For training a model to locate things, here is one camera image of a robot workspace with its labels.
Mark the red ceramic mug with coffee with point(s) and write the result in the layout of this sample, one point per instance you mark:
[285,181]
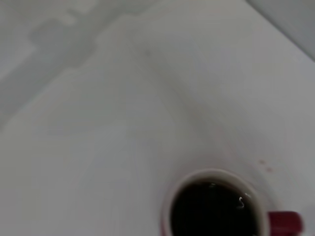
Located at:
[211,211]

